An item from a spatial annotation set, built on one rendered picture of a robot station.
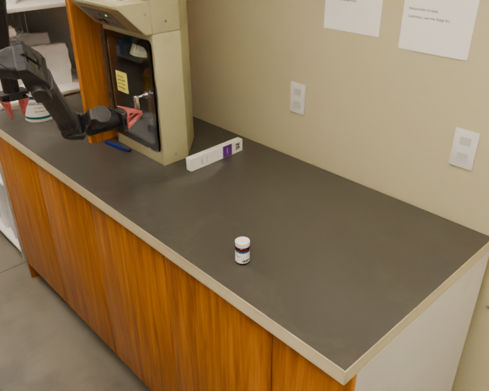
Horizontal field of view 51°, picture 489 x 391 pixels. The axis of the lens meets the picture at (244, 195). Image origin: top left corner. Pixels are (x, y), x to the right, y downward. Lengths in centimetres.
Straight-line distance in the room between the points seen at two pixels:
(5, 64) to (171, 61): 67
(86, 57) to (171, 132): 44
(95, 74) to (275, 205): 90
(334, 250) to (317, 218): 17
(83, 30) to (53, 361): 144
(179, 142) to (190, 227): 48
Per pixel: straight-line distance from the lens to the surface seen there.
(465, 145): 158
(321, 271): 135
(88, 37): 205
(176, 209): 161
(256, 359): 140
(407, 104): 164
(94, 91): 210
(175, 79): 182
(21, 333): 274
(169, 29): 178
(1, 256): 331
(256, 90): 205
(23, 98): 205
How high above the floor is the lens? 176
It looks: 29 degrees down
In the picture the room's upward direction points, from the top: straight up
